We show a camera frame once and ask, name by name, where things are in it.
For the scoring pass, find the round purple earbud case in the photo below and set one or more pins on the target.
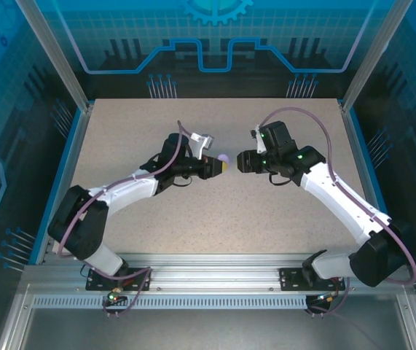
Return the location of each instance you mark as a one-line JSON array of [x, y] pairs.
[[224, 158]]

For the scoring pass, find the small status light module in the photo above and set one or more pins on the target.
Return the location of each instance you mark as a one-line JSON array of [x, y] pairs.
[[326, 298], [114, 297]]

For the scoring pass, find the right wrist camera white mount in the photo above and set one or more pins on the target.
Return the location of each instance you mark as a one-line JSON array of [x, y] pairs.
[[259, 144]]

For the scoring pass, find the blue right table edge trim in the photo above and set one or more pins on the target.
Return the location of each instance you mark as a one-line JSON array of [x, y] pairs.
[[373, 182]]

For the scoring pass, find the aluminium front rail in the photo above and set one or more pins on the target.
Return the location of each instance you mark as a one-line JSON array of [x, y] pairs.
[[215, 273]]

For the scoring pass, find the metal base tray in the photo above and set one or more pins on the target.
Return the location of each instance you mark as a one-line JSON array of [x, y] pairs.
[[207, 331]]

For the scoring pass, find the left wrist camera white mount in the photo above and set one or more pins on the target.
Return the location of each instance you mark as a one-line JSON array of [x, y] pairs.
[[207, 140]]

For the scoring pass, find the aluminium frame post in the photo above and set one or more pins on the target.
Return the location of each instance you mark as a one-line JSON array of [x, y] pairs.
[[375, 54], [54, 54]]

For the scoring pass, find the aluminium rail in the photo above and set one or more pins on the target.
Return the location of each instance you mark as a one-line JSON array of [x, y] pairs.
[[215, 273], [82, 131]]

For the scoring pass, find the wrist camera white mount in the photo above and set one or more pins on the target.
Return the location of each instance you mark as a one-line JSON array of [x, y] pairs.
[[207, 140], [259, 144]]

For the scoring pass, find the aluminium left side rail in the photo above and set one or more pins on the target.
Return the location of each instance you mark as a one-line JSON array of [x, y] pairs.
[[82, 131]]

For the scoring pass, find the aluminium left frame post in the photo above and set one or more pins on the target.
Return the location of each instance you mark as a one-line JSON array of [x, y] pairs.
[[54, 54]]

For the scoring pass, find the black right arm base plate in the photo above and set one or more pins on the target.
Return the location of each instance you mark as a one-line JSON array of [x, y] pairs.
[[289, 279]]

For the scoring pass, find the aluminium right frame post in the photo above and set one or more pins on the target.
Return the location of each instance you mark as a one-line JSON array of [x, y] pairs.
[[375, 54]]

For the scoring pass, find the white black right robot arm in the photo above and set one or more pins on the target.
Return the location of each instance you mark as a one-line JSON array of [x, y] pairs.
[[338, 197]]

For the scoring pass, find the blue table edge trim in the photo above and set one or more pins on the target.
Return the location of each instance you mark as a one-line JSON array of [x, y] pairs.
[[373, 182], [72, 138]]

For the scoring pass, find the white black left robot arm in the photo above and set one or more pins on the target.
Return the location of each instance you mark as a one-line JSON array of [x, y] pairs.
[[127, 189]]

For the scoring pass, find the blue left table edge trim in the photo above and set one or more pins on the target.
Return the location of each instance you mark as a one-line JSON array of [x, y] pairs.
[[72, 138]]

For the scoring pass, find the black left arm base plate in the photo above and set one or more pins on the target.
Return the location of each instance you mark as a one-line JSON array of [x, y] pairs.
[[98, 282]]

